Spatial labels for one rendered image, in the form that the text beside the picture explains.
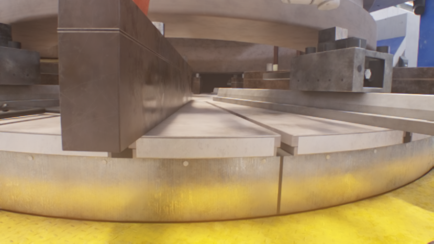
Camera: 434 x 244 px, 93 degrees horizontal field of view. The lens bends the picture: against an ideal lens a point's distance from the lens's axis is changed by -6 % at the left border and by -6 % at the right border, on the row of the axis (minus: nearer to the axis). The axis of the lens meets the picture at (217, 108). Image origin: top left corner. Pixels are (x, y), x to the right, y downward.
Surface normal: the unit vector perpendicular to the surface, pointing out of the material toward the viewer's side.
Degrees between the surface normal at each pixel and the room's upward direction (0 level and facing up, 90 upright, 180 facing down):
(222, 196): 90
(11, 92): 72
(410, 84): 90
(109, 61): 90
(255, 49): 90
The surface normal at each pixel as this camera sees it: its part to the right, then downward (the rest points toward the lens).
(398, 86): -0.68, 0.05
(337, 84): -0.91, 0.02
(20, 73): 0.94, 0.05
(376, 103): -0.85, -0.30
